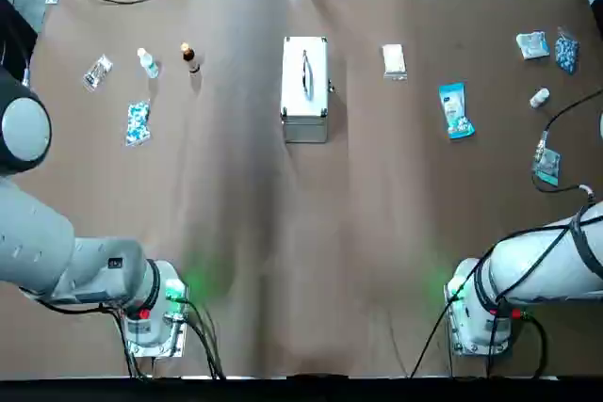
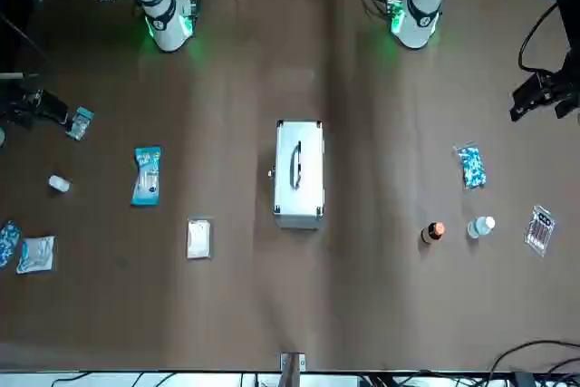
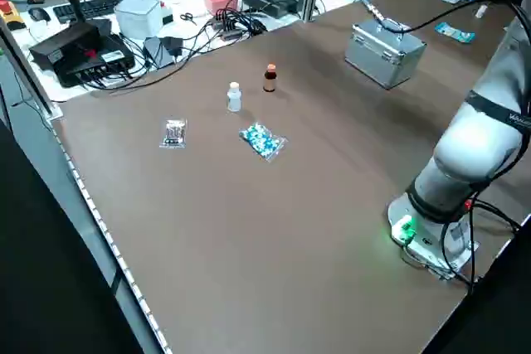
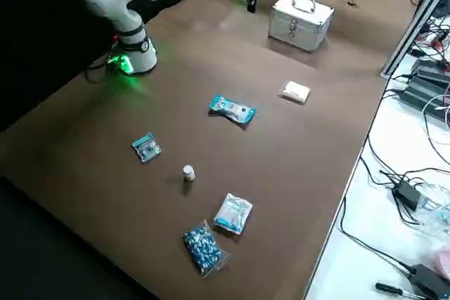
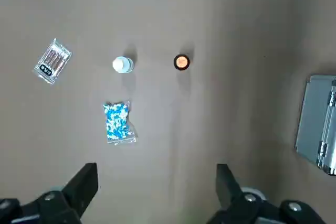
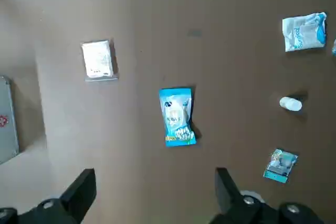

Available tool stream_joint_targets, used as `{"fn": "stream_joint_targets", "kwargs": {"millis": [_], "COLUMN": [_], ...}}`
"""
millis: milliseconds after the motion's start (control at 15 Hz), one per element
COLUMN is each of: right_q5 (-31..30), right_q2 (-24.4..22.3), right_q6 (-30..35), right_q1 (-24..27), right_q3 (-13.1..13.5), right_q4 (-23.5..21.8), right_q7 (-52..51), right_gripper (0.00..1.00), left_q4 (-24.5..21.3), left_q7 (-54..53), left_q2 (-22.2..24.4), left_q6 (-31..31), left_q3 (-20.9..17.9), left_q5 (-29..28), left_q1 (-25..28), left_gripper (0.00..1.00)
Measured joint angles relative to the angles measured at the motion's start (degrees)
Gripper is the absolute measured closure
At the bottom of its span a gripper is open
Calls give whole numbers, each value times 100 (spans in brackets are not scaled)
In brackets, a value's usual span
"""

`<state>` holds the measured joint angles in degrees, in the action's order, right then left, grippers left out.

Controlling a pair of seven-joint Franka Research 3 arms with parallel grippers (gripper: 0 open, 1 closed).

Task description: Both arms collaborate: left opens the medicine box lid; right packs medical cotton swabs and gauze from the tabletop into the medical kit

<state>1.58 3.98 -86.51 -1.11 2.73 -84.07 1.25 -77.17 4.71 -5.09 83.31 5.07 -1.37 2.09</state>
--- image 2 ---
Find silver aluminium medicine case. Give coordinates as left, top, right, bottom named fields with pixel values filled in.
left=266, top=118, right=328, bottom=230

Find white gauze packet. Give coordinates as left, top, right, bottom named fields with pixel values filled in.
left=186, top=218, right=214, bottom=260

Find blue cotton swab packet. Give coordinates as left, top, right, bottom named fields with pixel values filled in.
left=130, top=145, right=163, bottom=207

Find brown bottle orange cap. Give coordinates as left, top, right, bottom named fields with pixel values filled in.
left=420, top=220, right=447, bottom=246

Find blue white capsule bag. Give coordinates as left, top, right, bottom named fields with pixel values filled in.
left=0, top=219, right=23, bottom=269
left=452, top=141, right=489, bottom=190

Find clear bottle white cap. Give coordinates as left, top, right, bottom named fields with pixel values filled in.
left=466, top=215, right=497, bottom=240

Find small teal packet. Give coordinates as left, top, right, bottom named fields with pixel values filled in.
left=64, top=106, right=95, bottom=142

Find small white pill bottle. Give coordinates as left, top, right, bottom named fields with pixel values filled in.
left=47, top=173, right=73, bottom=194

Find clear packet of vials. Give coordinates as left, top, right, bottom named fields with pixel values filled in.
left=523, top=204, right=557, bottom=259

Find white blue mask packet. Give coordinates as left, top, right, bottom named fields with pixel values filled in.
left=15, top=235, right=57, bottom=276

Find black base cable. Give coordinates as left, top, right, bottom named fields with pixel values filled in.
left=356, top=0, right=396, bottom=22

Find aluminium camera post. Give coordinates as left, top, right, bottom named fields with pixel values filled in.
left=278, top=352, right=307, bottom=387

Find black stand cable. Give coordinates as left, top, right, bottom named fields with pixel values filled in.
left=517, top=0, right=564, bottom=74

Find black camera stand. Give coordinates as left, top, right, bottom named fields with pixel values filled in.
left=510, top=0, right=580, bottom=123
left=0, top=70, right=70, bottom=129

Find black desk cable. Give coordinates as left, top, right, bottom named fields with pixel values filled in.
left=487, top=339, right=580, bottom=387

